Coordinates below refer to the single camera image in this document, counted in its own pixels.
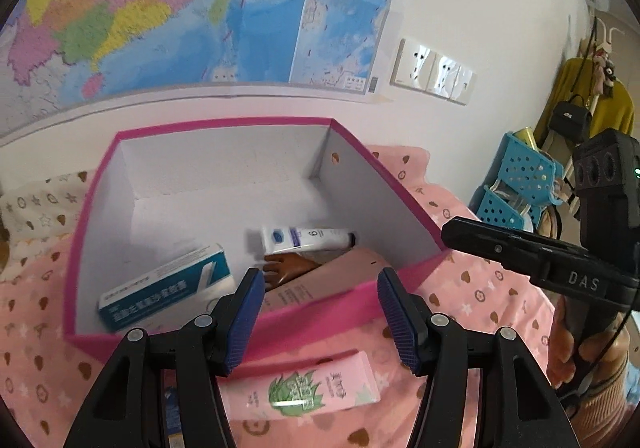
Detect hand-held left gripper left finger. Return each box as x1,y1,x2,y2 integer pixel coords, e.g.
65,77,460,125
62,268,266,448

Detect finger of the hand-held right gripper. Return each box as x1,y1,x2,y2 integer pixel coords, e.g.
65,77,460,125
440,217,543,279

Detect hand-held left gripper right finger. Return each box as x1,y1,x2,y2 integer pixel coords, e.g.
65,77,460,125
376,267,581,448

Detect brown wooden massage comb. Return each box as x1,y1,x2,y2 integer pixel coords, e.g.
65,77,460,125
262,253,321,289

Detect large peach tube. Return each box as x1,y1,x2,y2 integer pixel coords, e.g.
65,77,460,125
262,248,391,314

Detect pink cardboard box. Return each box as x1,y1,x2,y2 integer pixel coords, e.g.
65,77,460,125
62,117,453,361

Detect teal and white medicine box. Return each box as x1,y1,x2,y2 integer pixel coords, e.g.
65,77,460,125
97,243,233,334

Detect pink tube with green print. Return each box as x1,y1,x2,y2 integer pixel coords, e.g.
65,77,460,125
217,350,381,424

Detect white tube with blue label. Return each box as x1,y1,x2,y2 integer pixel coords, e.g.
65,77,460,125
260,225,357,256

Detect person's right forearm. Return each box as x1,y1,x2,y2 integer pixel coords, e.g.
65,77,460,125
570,363,637,448

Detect person's right hand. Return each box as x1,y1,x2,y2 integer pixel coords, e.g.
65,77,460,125
548,300,578,389

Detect blue perforated plastic basket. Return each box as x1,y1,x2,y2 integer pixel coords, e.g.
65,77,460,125
477,185,543,231
497,130,566,209

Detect pink printed blanket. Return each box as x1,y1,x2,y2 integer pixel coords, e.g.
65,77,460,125
0,143,601,448

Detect yellow garment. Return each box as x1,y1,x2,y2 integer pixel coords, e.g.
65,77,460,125
532,55,636,154

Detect black handbag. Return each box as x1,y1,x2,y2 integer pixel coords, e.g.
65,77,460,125
549,95,593,144

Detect gold foil packet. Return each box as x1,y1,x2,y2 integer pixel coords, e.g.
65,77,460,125
515,128,539,152

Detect white coat rack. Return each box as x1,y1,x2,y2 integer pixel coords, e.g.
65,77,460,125
575,15,626,94

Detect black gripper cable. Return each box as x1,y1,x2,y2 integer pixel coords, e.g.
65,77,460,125
560,308,632,410

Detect white wall socket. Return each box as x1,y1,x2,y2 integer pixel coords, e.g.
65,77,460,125
451,64,477,106
427,52,460,99
390,39,435,90

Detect wall map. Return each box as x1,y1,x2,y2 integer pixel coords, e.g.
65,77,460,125
0,0,408,139

